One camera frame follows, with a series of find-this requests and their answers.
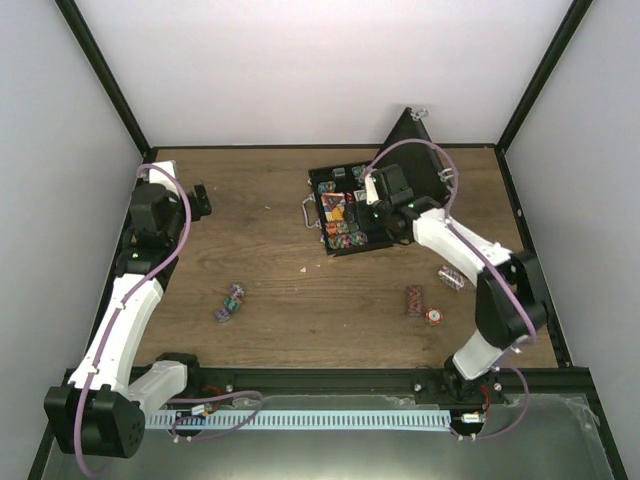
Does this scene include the black poker set case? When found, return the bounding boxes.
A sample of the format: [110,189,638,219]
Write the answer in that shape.
[302,107,452,256]

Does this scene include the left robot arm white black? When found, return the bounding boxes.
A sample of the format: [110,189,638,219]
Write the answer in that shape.
[44,160,211,458]

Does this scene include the striped chip roll by arm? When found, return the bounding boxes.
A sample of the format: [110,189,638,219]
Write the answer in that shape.
[438,266,466,291]

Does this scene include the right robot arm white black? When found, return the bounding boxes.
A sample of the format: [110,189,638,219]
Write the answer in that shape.
[350,164,552,403]

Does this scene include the blue playing card deck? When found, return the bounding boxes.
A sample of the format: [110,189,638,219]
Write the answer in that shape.
[353,189,367,202]

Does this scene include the chips row in case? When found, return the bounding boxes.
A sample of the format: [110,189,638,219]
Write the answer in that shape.
[325,221,368,250]

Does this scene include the brown poker chip roll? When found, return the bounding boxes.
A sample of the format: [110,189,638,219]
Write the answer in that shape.
[405,285,424,317]

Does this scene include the purple poker chip stack far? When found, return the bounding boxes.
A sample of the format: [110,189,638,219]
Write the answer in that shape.
[231,283,245,300]

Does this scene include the purple poker chip stack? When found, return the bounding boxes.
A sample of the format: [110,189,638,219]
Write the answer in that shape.
[214,309,233,323]
[231,283,245,300]

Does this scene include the orange poker chip flat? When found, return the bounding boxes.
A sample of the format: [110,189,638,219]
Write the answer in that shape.
[425,307,443,326]

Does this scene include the purple poker chip stack near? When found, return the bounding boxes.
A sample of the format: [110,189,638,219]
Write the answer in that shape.
[214,309,233,323]

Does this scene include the metal sheet front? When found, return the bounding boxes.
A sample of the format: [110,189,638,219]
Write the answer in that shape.
[42,394,614,480]

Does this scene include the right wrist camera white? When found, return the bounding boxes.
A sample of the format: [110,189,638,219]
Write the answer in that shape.
[364,174,379,205]

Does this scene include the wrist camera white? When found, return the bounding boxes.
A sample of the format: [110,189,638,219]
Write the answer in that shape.
[364,174,379,205]
[144,160,178,186]

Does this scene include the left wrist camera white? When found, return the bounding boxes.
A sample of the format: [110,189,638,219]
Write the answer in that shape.
[144,160,178,186]

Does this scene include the black frame post left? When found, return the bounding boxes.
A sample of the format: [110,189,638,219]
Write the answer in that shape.
[55,0,151,157]

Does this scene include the black frame post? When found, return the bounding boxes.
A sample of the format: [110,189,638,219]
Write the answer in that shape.
[496,0,595,146]
[55,0,151,157]

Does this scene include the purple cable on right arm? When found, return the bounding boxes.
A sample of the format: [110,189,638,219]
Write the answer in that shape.
[360,139,539,441]

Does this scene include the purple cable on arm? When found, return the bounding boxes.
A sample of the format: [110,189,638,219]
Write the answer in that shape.
[73,163,192,477]
[360,139,539,441]

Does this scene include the black frame rail right side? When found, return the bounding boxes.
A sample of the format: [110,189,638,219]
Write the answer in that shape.
[494,146,573,368]

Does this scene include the light blue slotted cable duct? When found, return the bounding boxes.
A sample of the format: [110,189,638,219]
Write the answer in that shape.
[146,410,451,432]

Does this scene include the black front mounting rail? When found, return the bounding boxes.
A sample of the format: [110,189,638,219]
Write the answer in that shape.
[199,367,595,405]

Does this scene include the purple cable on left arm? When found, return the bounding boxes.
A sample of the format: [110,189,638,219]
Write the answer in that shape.
[73,163,192,477]

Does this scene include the black frame post right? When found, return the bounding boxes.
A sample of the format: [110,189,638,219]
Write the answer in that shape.
[496,0,595,146]

